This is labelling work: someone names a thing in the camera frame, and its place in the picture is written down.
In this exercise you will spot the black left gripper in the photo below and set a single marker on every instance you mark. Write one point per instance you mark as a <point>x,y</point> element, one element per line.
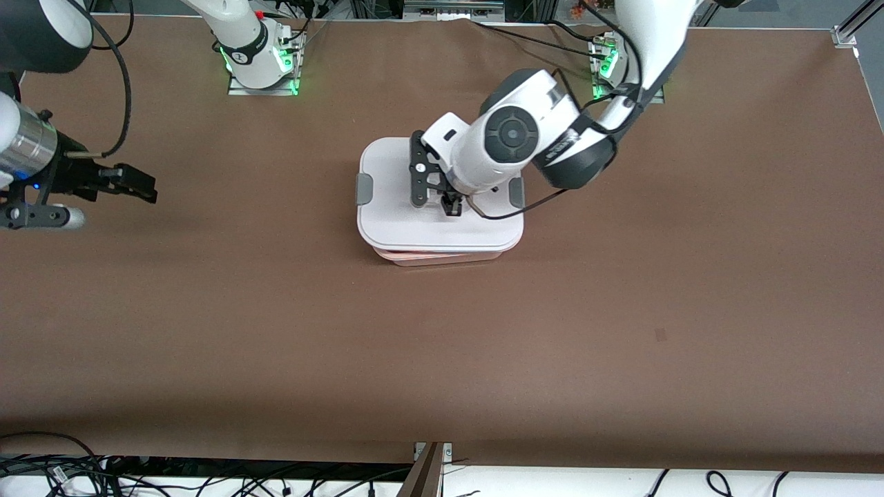
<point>452,202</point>

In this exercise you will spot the orange toy figure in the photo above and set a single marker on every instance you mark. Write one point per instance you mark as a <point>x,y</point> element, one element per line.
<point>579,8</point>

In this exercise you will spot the metal table edge bracket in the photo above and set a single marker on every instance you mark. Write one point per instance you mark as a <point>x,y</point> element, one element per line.
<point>447,450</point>

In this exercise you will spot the grey metal frame rail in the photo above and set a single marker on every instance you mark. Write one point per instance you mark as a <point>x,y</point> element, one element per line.
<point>452,8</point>

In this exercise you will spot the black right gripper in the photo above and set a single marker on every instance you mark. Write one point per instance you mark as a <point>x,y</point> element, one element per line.
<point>69,170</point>

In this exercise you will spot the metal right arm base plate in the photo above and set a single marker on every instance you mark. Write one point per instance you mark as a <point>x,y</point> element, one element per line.
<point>242,90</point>

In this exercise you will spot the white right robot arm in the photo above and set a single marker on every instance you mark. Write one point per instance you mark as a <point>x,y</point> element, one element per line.
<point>248,62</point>

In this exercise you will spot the white box lid grey clips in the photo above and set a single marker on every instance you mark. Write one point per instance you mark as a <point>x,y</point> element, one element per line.
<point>400,228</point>

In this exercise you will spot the aluminium corner profile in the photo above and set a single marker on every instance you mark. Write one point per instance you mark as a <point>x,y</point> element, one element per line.
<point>853,27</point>

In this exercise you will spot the dark angled beam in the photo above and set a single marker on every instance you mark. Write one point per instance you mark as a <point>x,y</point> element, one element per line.
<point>421,480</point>

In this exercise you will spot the white plastic box base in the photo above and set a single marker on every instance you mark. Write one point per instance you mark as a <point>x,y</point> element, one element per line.
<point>442,259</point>

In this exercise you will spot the brown table cover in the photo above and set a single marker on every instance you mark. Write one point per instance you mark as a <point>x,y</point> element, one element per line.
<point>552,345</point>

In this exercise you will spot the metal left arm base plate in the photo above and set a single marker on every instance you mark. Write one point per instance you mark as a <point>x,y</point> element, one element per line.
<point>658,99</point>

